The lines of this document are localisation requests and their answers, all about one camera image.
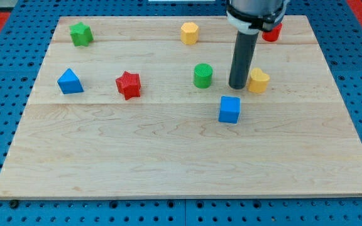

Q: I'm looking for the blue cube block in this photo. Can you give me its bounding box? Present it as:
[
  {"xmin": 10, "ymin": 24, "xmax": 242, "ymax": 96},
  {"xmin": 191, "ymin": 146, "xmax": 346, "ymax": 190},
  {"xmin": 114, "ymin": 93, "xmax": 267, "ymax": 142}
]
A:
[{"xmin": 218, "ymin": 96, "xmax": 241, "ymax": 124}]

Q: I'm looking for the light wooden board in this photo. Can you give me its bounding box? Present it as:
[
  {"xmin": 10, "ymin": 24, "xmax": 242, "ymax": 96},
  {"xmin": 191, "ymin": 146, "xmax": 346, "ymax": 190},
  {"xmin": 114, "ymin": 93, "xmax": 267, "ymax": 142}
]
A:
[{"xmin": 0, "ymin": 16, "xmax": 362, "ymax": 200}]

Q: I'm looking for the yellow hexagon block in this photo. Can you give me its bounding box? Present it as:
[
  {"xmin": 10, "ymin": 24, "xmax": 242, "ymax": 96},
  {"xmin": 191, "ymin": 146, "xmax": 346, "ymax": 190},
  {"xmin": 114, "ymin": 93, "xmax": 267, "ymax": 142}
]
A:
[{"xmin": 180, "ymin": 22, "xmax": 199, "ymax": 45}]

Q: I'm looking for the red block behind arm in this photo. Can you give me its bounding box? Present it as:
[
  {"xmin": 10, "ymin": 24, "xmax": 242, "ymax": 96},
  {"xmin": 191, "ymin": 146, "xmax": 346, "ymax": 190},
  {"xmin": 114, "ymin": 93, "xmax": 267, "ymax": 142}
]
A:
[{"xmin": 262, "ymin": 23, "xmax": 283, "ymax": 42}]

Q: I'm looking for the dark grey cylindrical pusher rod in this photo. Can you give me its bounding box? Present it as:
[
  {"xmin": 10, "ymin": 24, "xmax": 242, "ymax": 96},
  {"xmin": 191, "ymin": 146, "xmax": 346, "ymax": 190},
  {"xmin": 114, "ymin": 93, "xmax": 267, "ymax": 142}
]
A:
[{"xmin": 228, "ymin": 31, "xmax": 258, "ymax": 90}]

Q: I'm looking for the green cylinder block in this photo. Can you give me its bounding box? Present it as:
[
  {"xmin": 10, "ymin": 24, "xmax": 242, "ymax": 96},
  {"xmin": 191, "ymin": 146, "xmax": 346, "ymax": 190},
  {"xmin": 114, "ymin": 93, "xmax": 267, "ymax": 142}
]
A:
[{"xmin": 193, "ymin": 63, "xmax": 213, "ymax": 89}]

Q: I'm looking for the green star block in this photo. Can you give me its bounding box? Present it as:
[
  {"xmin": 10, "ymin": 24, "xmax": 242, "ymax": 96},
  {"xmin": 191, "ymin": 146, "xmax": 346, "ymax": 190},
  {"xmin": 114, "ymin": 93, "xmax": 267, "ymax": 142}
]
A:
[{"xmin": 69, "ymin": 22, "xmax": 94, "ymax": 46}]

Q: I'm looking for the blue triangle block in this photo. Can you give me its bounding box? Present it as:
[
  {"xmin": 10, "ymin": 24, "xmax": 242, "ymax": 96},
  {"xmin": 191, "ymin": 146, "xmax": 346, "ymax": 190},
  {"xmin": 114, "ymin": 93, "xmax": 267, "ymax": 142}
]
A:
[{"xmin": 57, "ymin": 68, "xmax": 84, "ymax": 94}]

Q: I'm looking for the red star block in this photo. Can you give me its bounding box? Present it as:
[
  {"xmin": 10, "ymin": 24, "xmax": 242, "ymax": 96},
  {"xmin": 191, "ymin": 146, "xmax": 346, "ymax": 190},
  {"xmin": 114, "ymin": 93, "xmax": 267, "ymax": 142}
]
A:
[{"xmin": 116, "ymin": 71, "xmax": 141, "ymax": 100}]

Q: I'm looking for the yellow heart block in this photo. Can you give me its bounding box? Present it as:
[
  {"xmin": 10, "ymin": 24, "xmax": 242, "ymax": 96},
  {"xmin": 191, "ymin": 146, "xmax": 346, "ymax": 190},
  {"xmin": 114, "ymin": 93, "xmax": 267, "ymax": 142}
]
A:
[{"xmin": 248, "ymin": 68, "xmax": 270, "ymax": 94}]

